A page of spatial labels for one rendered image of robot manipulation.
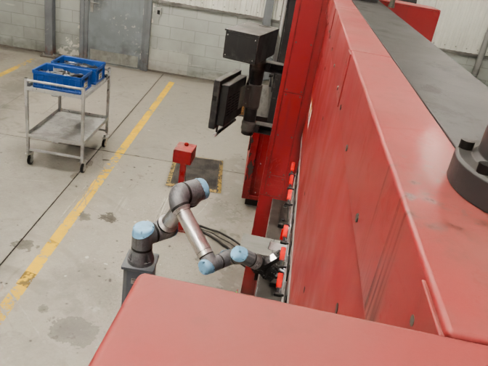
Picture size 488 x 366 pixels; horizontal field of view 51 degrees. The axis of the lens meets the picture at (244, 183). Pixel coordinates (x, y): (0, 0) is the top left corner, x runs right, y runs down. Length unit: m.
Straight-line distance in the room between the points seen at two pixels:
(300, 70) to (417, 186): 2.82
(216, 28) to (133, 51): 1.59
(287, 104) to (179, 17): 6.48
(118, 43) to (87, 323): 7.00
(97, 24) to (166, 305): 9.78
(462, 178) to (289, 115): 2.90
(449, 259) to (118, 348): 0.26
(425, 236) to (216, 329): 0.22
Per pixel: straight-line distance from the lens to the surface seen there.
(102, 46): 10.08
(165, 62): 9.88
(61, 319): 3.78
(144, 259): 2.90
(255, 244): 2.83
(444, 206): 0.51
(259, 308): 0.31
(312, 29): 3.29
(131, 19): 9.85
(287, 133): 3.45
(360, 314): 0.66
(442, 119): 0.82
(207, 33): 9.66
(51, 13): 10.11
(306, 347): 0.29
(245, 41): 3.49
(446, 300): 0.37
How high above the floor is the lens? 2.49
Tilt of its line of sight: 25 degrees down
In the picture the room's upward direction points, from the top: 10 degrees clockwise
